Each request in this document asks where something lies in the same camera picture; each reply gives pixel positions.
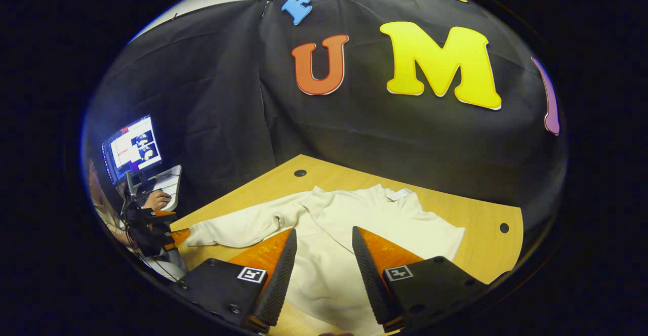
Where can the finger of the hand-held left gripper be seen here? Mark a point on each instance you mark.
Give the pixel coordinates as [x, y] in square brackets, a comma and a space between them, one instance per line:
[164, 214]
[178, 237]

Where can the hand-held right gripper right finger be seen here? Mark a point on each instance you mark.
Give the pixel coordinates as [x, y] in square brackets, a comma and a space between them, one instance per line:
[372, 285]

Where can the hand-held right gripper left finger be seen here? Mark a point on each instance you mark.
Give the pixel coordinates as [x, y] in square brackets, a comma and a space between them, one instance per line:
[281, 285]

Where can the cream long-sleeve sweater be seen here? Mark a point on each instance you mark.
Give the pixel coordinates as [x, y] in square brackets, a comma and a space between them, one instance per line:
[334, 275]

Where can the white desk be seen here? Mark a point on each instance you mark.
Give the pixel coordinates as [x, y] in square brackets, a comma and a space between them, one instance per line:
[169, 184]

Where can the computer monitor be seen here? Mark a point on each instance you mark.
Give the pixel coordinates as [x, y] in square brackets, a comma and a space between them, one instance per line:
[134, 146]

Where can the black backdrop cloth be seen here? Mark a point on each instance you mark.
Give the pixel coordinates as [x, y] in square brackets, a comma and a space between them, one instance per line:
[354, 133]

